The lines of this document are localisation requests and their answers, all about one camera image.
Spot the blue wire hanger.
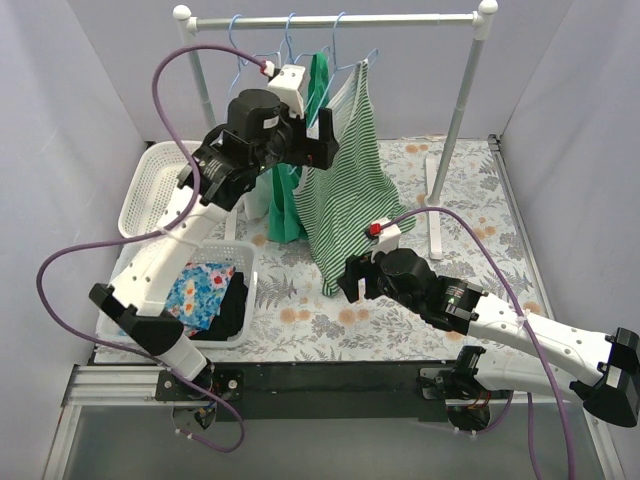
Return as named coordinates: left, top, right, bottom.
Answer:
left=305, top=11, right=380, bottom=131
left=227, top=14, right=281, bottom=96
left=284, top=12, right=332, bottom=127

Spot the solid green tank top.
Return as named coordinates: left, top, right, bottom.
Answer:
left=268, top=51, right=329, bottom=243

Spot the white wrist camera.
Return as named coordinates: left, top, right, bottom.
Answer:
left=367, top=222, right=402, bottom=260
left=267, top=64, right=306, bottom=118

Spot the white perforated basket rear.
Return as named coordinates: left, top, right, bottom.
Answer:
left=118, top=141, right=188, bottom=238

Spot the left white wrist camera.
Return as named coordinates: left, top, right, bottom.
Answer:
left=267, top=64, right=306, bottom=118

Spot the white perforated basket front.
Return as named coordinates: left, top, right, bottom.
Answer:
left=95, top=241, right=259, bottom=350

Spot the pale white tank top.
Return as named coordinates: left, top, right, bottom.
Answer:
left=243, top=173, right=272, bottom=220

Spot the white clothes rack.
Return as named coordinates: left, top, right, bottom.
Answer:
left=172, top=1, right=498, bottom=260

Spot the green white striped tank top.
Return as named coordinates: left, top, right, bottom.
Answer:
left=293, top=60, right=407, bottom=297

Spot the white perforated basket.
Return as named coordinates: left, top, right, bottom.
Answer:
left=95, top=241, right=259, bottom=350
left=118, top=141, right=188, bottom=238

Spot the floral table cloth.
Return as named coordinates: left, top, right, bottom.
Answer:
left=200, top=140, right=545, bottom=363

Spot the blue floral garment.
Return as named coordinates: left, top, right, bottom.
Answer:
left=164, top=262, right=236, bottom=337

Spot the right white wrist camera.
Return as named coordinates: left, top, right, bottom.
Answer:
left=367, top=222, right=402, bottom=260

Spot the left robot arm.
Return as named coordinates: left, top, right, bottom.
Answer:
left=89, top=89, right=338, bottom=400

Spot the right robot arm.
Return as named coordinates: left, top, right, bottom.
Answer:
left=337, top=248, right=639, bottom=428

